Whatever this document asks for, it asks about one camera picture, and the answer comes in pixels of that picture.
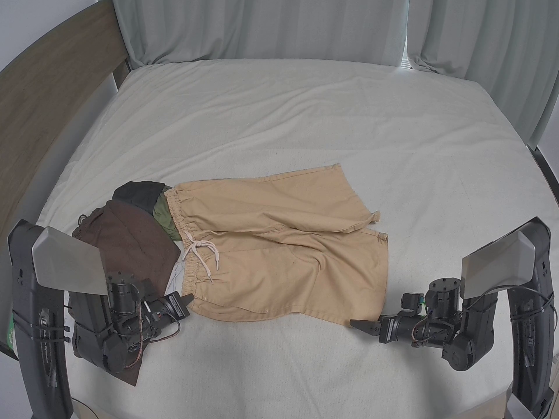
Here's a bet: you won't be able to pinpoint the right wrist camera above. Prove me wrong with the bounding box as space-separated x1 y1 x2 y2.
402 293 425 315

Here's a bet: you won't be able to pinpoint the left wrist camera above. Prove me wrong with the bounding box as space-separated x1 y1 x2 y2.
136 279 157 306

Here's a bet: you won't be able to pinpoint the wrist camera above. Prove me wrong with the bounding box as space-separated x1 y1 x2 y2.
402 293 425 315
136 279 157 306

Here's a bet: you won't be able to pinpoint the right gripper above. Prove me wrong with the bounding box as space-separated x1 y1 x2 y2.
378 313 422 345

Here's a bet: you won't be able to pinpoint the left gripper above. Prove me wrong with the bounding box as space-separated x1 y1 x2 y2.
152 293 190 327

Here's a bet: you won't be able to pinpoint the black garment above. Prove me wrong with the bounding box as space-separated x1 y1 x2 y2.
113 182 169 215

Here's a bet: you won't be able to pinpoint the white garment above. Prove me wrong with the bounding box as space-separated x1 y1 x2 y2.
166 260 184 293

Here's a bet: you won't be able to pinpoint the pale green curtain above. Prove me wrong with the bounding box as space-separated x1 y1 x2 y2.
107 0 411 71
406 0 559 147

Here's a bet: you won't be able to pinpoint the green garment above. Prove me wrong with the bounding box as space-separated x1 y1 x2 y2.
151 185 182 241

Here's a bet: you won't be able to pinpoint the tan shorts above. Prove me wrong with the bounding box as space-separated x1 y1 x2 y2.
168 162 389 324

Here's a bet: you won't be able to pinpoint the bed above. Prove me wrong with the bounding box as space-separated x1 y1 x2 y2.
0 0 559 419

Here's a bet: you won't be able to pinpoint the brown garment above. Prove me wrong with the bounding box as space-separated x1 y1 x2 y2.
72 199 182 387

